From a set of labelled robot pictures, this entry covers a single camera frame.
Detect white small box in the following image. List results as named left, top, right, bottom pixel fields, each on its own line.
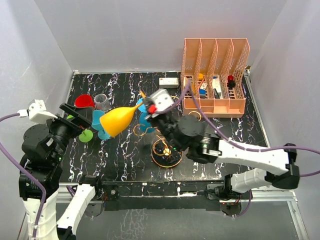
left=159, top=77, right=179, bottom=89

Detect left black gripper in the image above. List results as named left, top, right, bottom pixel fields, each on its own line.
left=42, top=102, right=94, bottom=162

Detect clear wine glass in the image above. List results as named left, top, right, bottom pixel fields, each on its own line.
left=94, top=93, right=111, bottom=112

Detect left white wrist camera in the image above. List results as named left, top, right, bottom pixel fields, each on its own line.
left=17, top=99, right=58, bottom=125

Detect gold wire glass rack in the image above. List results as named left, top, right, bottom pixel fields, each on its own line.
left=145, top=110, right=205, bottom=168

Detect green wine glass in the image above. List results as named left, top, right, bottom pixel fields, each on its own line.
left=78, top=129, right=94, bottom=143

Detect blue wine glass front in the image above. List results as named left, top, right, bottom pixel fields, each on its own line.
left=91, top=110, right=111, bottom=140

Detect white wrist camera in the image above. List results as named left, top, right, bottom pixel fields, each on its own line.
left=17, top=99, right=58, bottom=125
left=149, top=88, right=174, bottom=112

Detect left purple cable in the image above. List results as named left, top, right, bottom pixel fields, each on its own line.
left=0, top=112, right=48, bottom=240

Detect red button black device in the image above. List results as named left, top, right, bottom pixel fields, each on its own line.
left=227, top=75, right=236, bottom=89

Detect pink desk file organizer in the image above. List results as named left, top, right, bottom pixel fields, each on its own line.
left=180, top=38, right=251, bottom=118

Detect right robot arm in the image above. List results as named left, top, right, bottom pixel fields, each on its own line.
left=142, top=89, right=300, bottom=200

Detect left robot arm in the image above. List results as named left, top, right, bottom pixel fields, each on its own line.
left=18, top=99, right=104, bottom=240

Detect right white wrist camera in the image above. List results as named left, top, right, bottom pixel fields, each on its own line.
left=149, top=88, right=174, bottom=112

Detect black base frame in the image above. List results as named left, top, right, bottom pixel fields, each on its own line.
left=57, top=178, right=298, bottom=213

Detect red wine glass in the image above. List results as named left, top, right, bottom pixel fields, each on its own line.
left=74, top=94, right=95, bottom=108

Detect yellow wine glass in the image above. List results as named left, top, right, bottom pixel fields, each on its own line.
left=99, top=102, right=143, bottom=138

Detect blue wine glass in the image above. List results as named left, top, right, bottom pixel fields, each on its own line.
left=91, top=110, right=111, bottom=140
left=138, top=104, right=155, bottom=134

